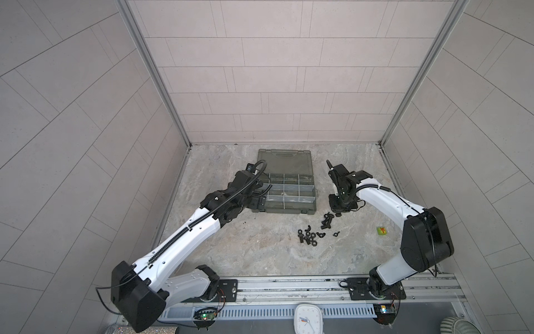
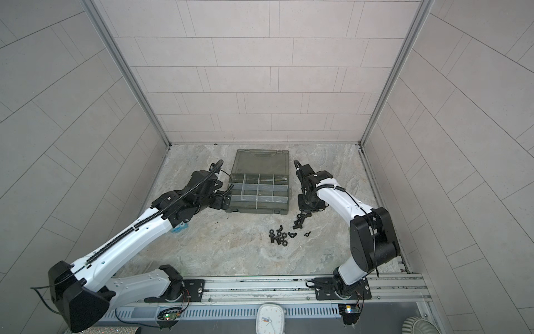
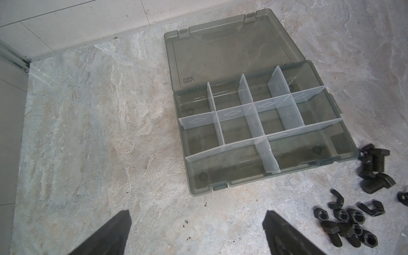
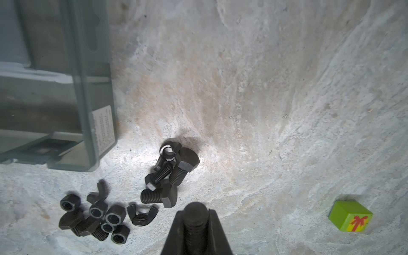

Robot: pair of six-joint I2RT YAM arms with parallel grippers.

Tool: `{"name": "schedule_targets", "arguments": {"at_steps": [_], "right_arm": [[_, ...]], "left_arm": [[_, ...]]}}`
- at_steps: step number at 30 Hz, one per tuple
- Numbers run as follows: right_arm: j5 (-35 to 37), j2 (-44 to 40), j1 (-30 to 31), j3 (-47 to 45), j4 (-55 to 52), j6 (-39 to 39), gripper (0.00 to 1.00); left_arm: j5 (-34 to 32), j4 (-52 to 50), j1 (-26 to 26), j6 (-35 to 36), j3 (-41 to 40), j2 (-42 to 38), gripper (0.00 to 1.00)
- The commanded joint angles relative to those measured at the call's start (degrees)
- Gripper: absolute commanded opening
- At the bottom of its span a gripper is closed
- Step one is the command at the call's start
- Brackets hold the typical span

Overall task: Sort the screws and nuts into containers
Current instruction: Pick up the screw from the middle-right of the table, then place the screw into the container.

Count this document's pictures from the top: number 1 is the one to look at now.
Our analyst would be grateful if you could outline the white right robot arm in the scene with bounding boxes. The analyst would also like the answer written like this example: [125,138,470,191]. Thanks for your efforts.
[326,161,454,299]

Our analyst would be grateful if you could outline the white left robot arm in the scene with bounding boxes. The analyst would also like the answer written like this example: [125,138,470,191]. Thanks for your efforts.
[107,160,267,333]

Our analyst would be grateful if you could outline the translucent grey organizer box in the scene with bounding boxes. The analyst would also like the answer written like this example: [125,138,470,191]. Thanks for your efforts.
[248,149,317,215]

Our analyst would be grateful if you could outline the white square clock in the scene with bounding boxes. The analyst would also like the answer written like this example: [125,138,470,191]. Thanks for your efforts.
[293,303,323,334]

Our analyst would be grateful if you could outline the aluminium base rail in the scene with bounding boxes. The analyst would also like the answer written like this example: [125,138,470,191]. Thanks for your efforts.
[219,273,467,305]

